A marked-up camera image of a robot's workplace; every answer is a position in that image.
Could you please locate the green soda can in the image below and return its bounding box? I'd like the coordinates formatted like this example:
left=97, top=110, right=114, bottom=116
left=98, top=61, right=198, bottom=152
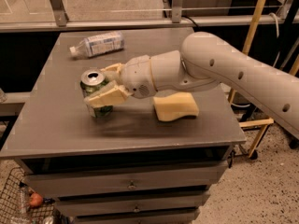
left=79, top=68, right=114, bottom=119

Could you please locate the wooden easel frame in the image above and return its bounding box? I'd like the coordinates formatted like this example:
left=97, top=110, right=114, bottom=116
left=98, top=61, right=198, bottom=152
left=238, top=0, right=299, bottom=159

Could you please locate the metal railing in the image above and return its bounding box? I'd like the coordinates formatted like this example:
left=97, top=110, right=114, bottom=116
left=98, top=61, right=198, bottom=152
left=0, top=0, right=294, bottom=33

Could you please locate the plastic bottle in basket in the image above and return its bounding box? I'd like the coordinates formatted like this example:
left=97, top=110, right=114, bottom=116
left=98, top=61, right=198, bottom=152
left=18, top=186, right=29, bottom=216

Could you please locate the grey drawer cabinet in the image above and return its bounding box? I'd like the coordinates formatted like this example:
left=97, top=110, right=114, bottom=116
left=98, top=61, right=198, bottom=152
left=1, top=28, right=245, bottom=224

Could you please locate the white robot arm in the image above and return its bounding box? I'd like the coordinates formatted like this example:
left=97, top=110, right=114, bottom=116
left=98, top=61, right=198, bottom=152
left=85, top=32, right=299, bottom=138

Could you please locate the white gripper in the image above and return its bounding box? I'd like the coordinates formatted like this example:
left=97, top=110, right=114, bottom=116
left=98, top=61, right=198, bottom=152
left=84, top=55, right=157, bottom=108

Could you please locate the clear plastic water bottle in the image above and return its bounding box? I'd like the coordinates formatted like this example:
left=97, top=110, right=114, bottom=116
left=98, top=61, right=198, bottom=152
left=69, top=31, right=124, bottom=58

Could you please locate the yellow sponge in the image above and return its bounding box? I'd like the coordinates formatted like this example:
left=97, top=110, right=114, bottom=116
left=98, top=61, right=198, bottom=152
left=153, top=92, right=199, bottom=122

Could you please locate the orange fruit in basket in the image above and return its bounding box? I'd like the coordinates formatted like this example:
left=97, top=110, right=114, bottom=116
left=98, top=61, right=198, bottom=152
left=29, top=192, right=43, bottom=208

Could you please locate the black wire basket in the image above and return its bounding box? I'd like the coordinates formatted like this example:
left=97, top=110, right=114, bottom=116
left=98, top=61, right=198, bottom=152
left=0, top=168, right=63, bottom=224

